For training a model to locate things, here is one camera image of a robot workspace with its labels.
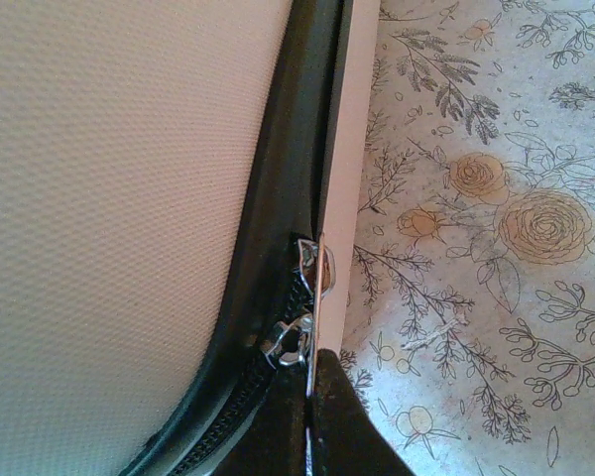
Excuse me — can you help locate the white hard-shell suitcase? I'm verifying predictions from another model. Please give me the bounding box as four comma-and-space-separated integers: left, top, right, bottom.
0, 0, 381, 476

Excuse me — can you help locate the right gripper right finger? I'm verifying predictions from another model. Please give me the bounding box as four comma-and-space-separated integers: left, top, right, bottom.
309, 346, 418, 476

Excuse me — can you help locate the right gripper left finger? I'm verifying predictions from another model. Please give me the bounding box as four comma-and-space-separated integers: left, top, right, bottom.
216, 365, 312, 476

